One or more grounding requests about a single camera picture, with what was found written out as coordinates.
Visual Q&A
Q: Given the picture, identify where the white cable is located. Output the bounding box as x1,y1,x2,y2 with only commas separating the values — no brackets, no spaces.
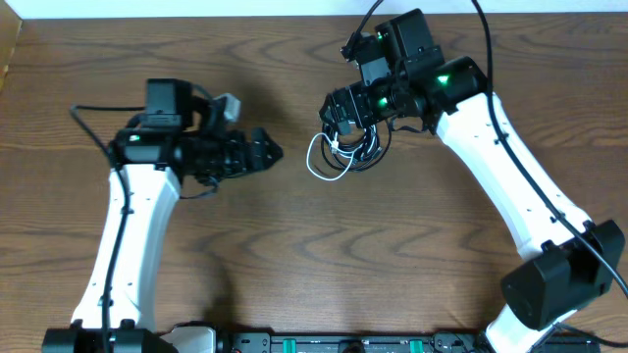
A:
306,125,379,182

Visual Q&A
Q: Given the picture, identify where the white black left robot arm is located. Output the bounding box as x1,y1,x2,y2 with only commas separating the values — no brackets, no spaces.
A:
41,78,284,353

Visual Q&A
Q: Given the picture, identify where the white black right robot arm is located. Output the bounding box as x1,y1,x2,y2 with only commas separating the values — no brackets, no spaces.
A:
312,10,626,352

